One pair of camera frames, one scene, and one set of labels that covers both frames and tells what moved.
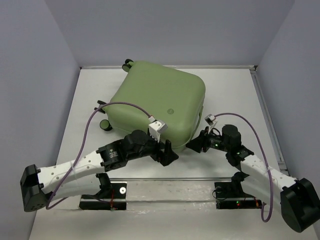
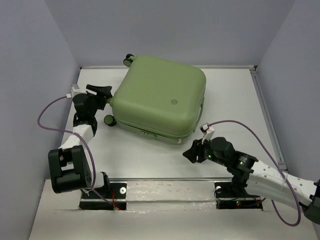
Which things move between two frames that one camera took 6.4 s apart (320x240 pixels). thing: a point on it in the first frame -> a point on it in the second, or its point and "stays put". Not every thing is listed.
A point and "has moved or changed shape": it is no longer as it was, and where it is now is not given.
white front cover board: (162, 209) stays put
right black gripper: (201, 141) -> (196, 149)
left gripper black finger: (168, 156) -> (102, 91)
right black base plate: (231, 195) stays put
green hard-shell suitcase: (176, 99) has moved or changed shape
